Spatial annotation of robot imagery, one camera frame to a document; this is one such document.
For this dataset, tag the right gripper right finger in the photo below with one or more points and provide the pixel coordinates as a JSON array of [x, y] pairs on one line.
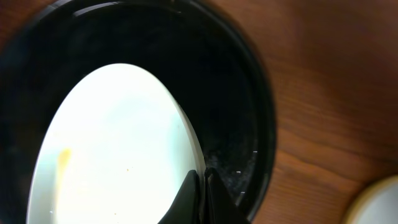
[[219, 207]]

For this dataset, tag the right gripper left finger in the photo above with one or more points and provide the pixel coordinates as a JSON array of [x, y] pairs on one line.
[[185, 207]]

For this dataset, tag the mint green plate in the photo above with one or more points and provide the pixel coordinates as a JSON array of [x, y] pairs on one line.
[[377, 204], [116, 151]]

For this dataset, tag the black round tray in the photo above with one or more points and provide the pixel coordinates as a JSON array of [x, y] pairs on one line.
[[190, 46]]

